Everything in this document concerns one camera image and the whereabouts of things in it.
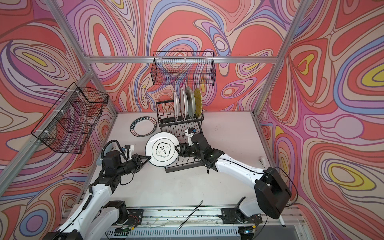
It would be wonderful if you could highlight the yellow striped plate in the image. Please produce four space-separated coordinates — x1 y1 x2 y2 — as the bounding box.
194 88 203 118

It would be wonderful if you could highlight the black rimmed lettered plate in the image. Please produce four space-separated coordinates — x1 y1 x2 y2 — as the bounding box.
130 116 158 138

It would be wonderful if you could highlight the pale green flower plate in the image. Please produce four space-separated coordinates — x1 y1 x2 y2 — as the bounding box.
186 86 196 119

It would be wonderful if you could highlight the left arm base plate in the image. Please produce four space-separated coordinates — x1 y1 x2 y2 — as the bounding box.
115 209 144 227

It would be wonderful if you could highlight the left wall wire basket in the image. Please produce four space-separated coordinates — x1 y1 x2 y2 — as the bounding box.
31 83 109 154

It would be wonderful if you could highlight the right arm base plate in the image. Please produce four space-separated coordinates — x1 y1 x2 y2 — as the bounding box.
217 208 263 226

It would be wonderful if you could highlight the orange sunburst plate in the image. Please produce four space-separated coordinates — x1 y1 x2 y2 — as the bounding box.
174 91 180 122
180 89 188 120

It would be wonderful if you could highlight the wall wire basket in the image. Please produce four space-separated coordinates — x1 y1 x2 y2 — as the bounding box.
151 50 216 87
31 83 109 154

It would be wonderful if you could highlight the small white table clip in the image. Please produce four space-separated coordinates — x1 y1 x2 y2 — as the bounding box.
259 157 268 169

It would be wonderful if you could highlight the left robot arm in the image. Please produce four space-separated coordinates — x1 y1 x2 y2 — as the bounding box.
43 151 152 240

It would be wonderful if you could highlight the white plate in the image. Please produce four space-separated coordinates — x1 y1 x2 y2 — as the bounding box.
145 132 180 167

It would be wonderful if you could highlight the back wall wire basket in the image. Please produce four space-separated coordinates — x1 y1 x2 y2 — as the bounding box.
151 50 216 87

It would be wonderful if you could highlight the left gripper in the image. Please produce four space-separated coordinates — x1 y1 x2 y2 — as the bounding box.
114 155 151 178

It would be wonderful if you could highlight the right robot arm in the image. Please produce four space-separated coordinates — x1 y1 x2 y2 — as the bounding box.
178 133 292 220

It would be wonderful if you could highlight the metal rod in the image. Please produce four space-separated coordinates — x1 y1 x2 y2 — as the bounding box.
177 200 204 231

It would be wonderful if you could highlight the black marker pen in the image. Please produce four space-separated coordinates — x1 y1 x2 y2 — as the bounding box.
279 216 286 228

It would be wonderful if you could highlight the black wire dish rack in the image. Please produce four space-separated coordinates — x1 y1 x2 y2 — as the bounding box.
157 100 204 173

